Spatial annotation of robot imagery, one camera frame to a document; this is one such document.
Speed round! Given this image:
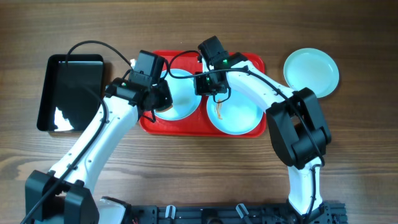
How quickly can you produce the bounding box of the white plate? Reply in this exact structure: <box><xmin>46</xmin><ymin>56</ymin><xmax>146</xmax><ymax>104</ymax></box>
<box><xmin>206</xmin><ymin>90</ymin><xmax>264</xmax><ymax>135</ymax></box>
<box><xmin>283</xmin><ymin>48</ymin><xmax>340</xmax><ymax>98</ymax></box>
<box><xmin>155</xmin><ymin>73</ymin><xmax>201</xmax><ymax>121</ymax></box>

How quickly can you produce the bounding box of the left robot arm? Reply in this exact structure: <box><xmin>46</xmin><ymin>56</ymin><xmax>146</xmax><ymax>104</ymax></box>
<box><xmin>22</xmin><ymin>50</ymin><xmax>172</xmax><ymax>223</ymax></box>

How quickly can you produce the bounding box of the red plastic tray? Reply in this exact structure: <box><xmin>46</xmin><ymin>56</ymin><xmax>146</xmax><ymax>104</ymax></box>
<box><xmin>139</xmin><ymin>50</ymin><xmax>266</xmax><ymax>138</ymax></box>

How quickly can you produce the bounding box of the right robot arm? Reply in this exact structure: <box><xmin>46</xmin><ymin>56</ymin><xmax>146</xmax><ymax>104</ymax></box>
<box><xmin>195</xmin><ymin>36</ymin><xmax>331</xmax><ymax>222</ymax></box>

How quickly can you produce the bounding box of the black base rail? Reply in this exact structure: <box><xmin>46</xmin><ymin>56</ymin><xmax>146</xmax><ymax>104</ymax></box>
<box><xmin>123</xmin><ymin>202</ymin><xmax>348</xmax><ymax>224</ymax></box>

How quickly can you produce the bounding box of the green orange sponge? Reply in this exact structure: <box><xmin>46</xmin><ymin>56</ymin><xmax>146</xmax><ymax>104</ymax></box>
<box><xmin>155</xmin><ymin>105</ymin><xmax>173</xmax><ymax>113</ymax></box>

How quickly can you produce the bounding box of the black rectangular water tray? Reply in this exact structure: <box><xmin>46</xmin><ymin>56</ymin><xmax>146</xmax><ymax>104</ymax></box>
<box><xmin>37</xmin><ymin>54</ymin><xmax>104</xmax><ymax>132</ymax></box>

